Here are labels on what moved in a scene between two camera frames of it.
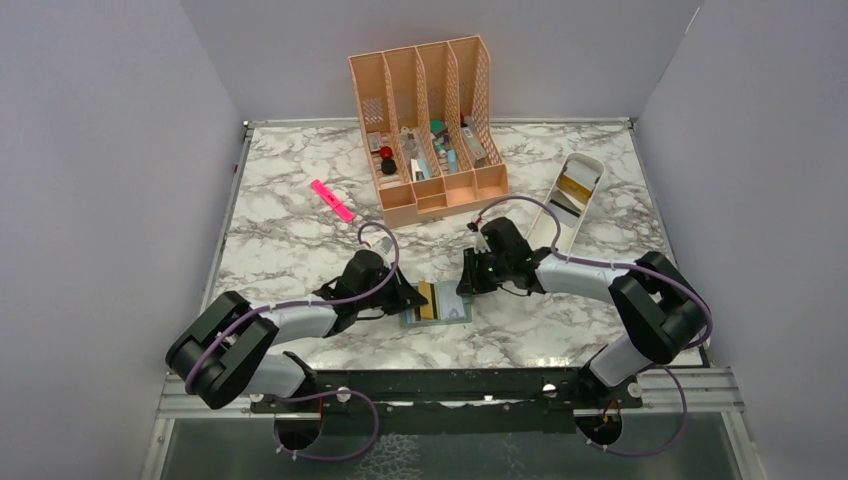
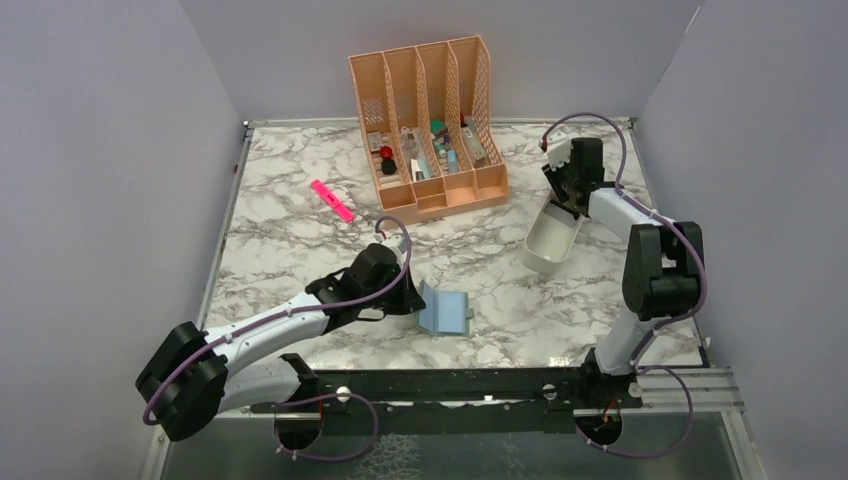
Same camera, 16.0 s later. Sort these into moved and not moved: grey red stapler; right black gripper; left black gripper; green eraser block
Moved: right black gripper
Not moved: green eraser block; grey red stapler; left black gripper
